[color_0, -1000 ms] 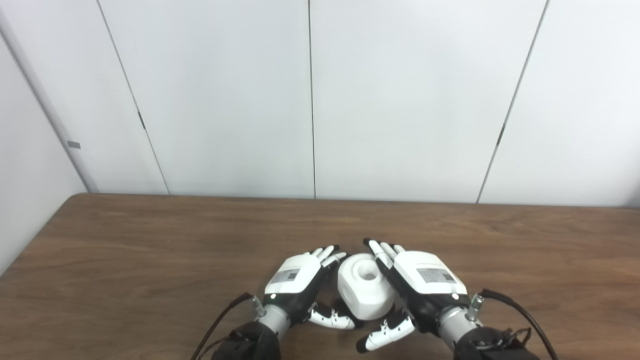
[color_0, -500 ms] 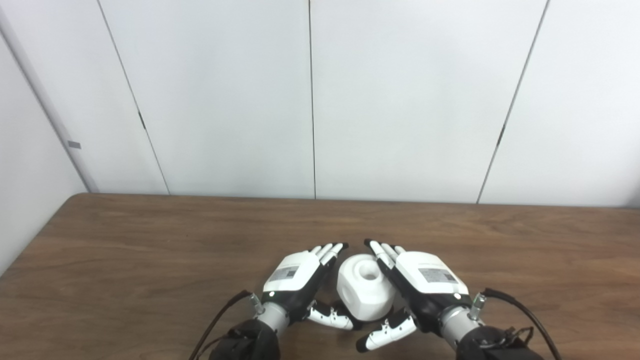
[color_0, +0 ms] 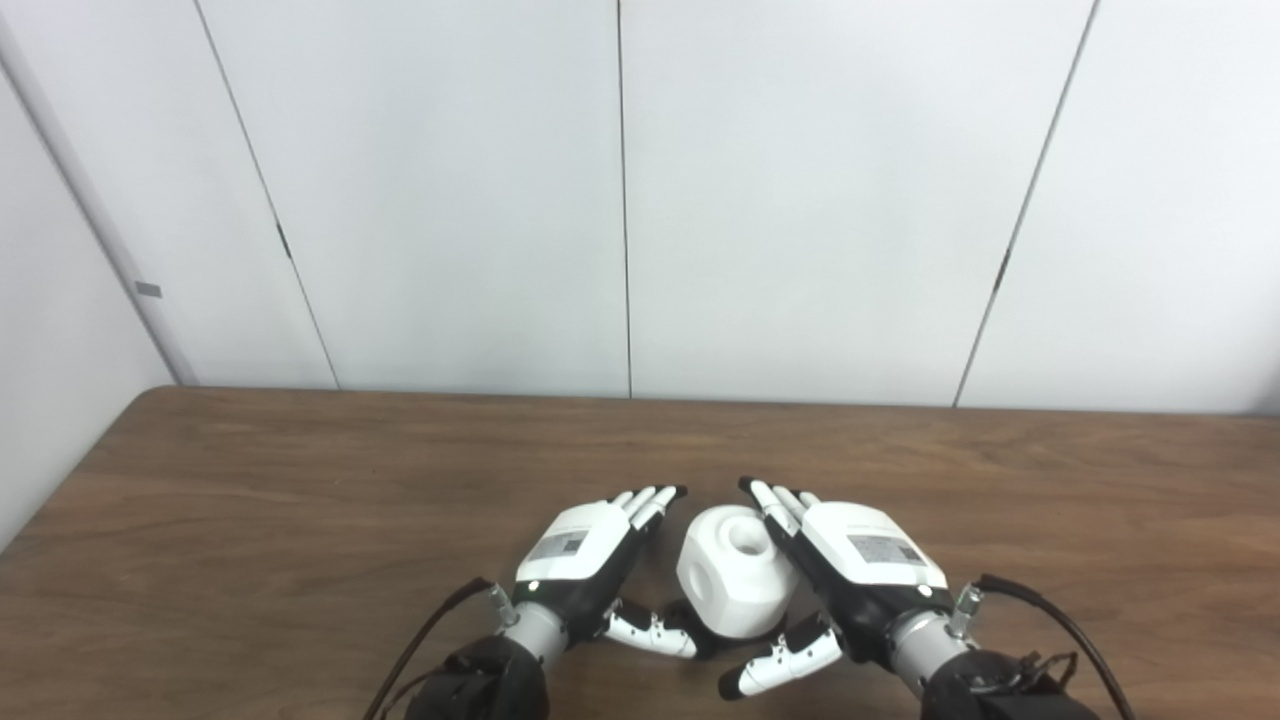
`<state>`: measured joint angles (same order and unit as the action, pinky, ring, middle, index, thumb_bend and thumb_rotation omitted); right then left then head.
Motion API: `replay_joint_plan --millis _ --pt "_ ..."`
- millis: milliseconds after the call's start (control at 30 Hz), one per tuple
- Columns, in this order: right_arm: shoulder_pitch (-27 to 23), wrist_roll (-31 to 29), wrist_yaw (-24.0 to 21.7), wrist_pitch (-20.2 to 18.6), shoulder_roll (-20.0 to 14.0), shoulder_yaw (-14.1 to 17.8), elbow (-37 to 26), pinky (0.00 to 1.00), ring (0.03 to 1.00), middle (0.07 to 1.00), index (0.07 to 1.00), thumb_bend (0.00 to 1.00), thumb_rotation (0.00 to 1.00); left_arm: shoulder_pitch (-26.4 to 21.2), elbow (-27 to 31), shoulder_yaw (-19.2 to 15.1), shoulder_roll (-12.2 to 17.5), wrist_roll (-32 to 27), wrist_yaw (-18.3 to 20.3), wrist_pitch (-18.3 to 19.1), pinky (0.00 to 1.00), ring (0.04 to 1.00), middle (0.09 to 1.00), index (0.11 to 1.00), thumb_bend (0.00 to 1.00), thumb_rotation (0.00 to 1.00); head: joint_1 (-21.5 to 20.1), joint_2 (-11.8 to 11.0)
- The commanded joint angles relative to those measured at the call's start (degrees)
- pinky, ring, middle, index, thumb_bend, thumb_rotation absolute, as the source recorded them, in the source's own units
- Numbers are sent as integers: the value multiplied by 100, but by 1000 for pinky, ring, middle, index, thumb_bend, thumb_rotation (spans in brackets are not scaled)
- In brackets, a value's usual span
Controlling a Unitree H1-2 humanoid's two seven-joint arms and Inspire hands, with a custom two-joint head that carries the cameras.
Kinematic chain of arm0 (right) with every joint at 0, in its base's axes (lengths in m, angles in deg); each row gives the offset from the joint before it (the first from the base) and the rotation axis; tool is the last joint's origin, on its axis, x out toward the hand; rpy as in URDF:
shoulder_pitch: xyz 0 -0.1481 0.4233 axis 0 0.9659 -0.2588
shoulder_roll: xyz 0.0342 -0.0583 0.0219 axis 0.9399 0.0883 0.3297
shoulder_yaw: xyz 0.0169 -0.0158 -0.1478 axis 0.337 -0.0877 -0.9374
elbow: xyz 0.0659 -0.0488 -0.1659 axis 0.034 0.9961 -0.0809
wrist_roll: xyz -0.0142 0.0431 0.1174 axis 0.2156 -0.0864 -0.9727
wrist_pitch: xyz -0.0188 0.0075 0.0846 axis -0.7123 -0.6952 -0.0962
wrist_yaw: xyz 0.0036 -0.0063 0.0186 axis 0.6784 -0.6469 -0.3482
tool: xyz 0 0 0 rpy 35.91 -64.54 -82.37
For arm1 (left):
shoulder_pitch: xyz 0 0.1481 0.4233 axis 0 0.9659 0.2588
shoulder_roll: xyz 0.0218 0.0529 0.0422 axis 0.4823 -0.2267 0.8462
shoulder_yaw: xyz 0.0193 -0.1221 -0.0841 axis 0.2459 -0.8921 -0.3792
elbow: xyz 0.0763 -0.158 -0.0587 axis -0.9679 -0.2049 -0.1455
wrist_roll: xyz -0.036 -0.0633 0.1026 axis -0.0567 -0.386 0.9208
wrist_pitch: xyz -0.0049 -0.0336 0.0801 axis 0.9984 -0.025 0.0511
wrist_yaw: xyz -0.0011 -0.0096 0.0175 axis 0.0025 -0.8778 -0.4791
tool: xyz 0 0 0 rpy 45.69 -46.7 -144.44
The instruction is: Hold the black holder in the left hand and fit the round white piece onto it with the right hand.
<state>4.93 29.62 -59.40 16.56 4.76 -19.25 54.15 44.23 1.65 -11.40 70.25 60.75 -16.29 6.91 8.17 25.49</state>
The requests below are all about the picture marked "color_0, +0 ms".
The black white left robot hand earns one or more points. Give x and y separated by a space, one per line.
580 555

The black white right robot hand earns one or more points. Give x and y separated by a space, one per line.
860 560

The round white block with holes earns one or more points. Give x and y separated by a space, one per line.
735 580

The black flanged holder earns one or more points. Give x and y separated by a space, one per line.
695 630

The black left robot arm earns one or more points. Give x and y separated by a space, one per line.
490 680

